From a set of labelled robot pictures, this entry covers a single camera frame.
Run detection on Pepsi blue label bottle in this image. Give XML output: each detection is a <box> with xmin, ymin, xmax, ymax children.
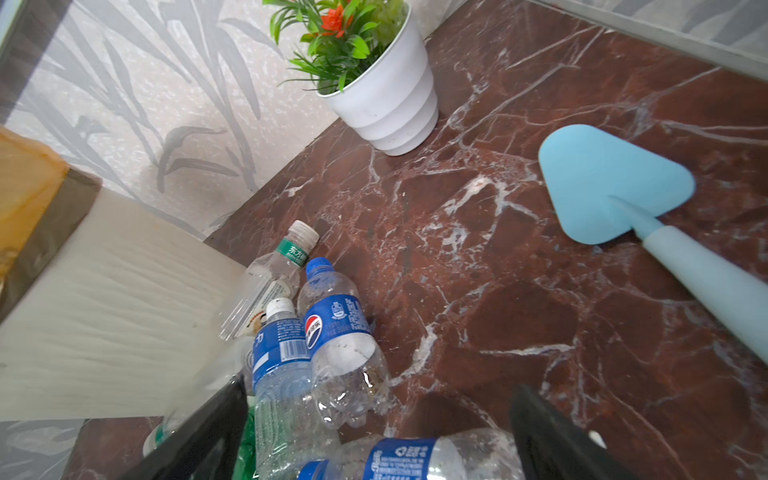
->
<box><xmin>297</xmin><ymin>257</ymin><xmax>394</xmax><ymax>430</ymax></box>

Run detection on white pot with flowers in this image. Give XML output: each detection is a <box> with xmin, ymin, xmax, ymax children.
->
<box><xmin>270</xmin><ymin>0</ymin><xmax>439</xmax><ymax>157</ymax></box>

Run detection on clear bottle green label lying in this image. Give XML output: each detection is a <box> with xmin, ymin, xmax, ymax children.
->
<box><xmin>142</xmin><ymin>336</ymin><xmax>254</xmax><ymax>457</ymax></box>

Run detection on clear bottle white cap green band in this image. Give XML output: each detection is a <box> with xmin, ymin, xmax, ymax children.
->
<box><xmin>218</xmin><ymin>220</ymin><xmax>320</xmax><ymax>341</ymax></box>

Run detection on yellow bin liner bag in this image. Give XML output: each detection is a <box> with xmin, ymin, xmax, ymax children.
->
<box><xmin>1</xmin><ymin>127</ymin><xmax>102</xmax><ymax>318</ymax></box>

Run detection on green plastic soda bottle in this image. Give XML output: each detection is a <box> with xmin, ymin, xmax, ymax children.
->
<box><xmin>231</xmin><ymin>406</ymin><xmax>258</xmax><ymax>480</ymax></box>

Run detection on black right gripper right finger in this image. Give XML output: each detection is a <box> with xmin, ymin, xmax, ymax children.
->
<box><xmin>509</xmin><ymin>385</ymin><xmax>636</xmax><ymax>480</ymax></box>

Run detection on blue label bottle white cap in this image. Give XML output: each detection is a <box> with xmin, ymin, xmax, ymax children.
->
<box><xmin>252</xmin><ymin>297</ymin><xmax>341</xmax><ymax>479</ymax></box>

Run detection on white ribbed waste bin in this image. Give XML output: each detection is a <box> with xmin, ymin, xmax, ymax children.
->
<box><xmin>1</xmin><ymin>190</ymin><xmax>244</xmax><ymax>421</ymax></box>

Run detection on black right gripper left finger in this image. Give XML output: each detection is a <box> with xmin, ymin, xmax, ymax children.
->
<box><xmin>122</xmin><ymin>374</ymin><xmax>248</xmax><ymax>480</ymax></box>

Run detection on blue label bottle near gripper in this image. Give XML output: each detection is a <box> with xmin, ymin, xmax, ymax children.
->
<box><xmin>298</xmin><ymin>428</ymin><xmax>525</xmax><ymax>480</ymax></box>

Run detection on light blue silicone spatula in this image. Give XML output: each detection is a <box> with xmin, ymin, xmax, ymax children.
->
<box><xmin>538</xmin><ymin>124</ymin><xmax>767</xmax><ymax>360</ymax></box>

